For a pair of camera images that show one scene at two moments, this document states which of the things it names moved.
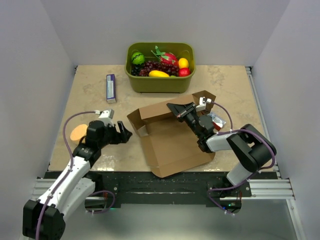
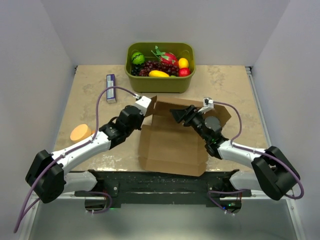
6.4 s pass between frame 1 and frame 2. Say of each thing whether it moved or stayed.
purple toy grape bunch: stayed
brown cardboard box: moved
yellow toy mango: stayed
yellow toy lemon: stayed
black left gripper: moved
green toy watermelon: stayed
